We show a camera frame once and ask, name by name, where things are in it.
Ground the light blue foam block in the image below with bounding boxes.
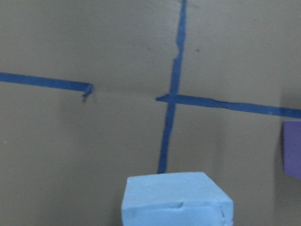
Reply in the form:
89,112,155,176
121,172,234,226

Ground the purple foam block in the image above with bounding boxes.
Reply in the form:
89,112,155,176
283,120,301,180

